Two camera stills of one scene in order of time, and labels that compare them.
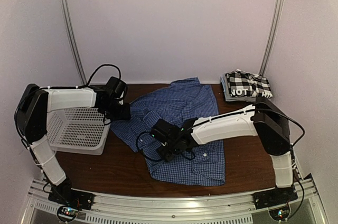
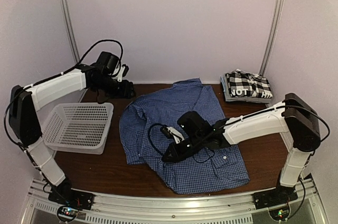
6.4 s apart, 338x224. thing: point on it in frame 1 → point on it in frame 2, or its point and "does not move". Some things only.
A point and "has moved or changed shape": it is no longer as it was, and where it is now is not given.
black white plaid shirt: [241, 83] does not move
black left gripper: [125, 115] → [125, 92]
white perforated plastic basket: [82, 130] does not move
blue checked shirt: [202, 164] has moved or changed shape
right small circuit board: [280, 214] does not move
